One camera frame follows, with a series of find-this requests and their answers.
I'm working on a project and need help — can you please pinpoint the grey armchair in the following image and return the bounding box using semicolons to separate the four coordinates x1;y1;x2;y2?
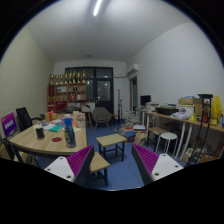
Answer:
91;106;115;129

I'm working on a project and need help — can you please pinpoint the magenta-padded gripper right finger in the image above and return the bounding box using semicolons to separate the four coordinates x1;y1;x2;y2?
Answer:
131;143;185;186

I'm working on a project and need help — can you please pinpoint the white wall air conditioner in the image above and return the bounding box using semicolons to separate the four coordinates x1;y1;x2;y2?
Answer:
126;63;140;76

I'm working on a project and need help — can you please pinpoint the wooden stool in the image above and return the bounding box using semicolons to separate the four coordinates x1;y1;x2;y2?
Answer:
146;126;169;151

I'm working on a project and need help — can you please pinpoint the dark glass door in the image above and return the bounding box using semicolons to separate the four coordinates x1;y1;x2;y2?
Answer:
64;66;115;114

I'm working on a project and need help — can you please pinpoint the low wooden bench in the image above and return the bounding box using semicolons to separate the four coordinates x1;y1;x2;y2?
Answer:
88;151;111;188

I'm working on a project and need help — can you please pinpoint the teal notebook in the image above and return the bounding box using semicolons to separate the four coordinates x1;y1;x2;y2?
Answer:
48;124;65;133

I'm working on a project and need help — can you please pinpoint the white round stool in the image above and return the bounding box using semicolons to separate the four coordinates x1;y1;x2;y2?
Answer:
154;132;179;155

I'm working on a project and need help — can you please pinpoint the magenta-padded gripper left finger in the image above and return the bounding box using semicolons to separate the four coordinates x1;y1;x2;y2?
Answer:
43;144;95;186

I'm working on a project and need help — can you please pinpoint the black monitor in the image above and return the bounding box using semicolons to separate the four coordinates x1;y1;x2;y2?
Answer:
139;94;152;107

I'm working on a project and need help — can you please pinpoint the small wooden stool table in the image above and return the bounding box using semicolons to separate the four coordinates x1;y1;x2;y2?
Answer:
95;133;128;162

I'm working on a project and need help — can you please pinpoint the ceiling tube light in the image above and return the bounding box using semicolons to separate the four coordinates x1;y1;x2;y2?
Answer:
92;0;104;17

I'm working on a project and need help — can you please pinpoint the black office chair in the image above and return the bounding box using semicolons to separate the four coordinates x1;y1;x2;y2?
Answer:
15;106;43;132

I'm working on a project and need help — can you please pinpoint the yellow bag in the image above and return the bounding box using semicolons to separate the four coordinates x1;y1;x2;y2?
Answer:
210;95;224;125

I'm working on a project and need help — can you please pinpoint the black cup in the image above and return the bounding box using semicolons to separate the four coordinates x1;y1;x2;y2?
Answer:
35;125;46;140

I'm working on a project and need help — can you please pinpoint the cardboard box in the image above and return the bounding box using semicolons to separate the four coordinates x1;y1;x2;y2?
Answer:
178;96;203;106

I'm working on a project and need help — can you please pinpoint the long wooden side table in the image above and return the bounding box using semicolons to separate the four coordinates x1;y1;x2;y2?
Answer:
141;110;224;161

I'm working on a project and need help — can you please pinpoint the purple sign board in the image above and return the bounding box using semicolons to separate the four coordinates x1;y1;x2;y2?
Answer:
0;112;18;139

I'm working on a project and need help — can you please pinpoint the wooden shelf unit with trophies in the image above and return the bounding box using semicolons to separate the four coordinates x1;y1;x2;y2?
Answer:
46;70;88;112

